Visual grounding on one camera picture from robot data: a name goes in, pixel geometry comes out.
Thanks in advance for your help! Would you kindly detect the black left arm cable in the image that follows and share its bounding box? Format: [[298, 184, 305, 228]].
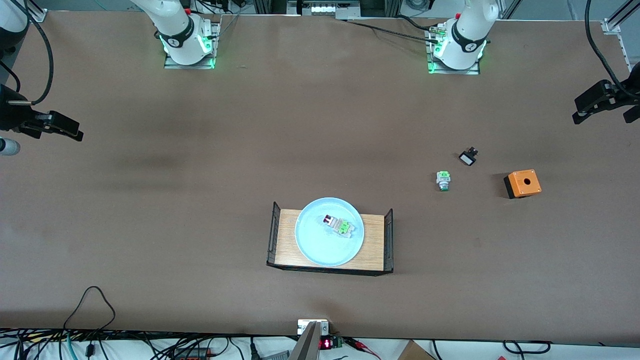
[[584, 0, 632, 98]]

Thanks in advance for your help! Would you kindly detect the aluminium frame profile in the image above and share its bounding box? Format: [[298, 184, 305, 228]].
[[601, 0, 640, 36], [19, 0, 48, 23]]

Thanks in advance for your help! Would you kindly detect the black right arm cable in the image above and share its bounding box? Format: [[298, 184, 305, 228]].
[[7, 0, 55, 106]]

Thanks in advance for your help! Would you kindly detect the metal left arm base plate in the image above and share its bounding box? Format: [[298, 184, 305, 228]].
[[427, 25, 481, 76]]

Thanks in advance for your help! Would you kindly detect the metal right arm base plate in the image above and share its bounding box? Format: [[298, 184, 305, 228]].
[[164, 20, 221, 70]]

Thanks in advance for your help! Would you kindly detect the grey metal camera post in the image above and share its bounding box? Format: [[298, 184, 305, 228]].
[[289, 320, 331, 360]]

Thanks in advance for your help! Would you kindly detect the wooden shelf with wire sides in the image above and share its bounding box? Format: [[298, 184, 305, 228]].
[[266, 201, 395, 277]]

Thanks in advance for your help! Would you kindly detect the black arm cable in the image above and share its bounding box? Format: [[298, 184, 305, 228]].
[[7, 0, 55, 106], [584, 0, 632, 98]]

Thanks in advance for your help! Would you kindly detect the light blue plate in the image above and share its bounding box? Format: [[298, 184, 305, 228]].
[[294, 197, 365, 268]]

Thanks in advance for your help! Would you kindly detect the orange button enclosure box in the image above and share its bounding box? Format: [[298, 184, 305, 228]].
[[503, 169, 543, 200]]

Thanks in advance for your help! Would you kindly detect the black cable on table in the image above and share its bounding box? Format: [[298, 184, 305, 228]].
[[340, 17, 441, 45]]

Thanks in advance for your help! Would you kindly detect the brown cardboard piece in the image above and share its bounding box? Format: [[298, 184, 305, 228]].
[[397, 340, 437, 360]]

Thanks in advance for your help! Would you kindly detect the white green contact block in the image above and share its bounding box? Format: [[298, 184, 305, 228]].
[[322, 214, 357, 238]]

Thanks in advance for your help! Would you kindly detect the white power strip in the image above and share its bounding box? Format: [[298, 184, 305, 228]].
[[287, 0, 362, 20]]

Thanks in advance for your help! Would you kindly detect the black looped cable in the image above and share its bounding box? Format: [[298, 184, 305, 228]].
[[63, 285, 117, 332]]

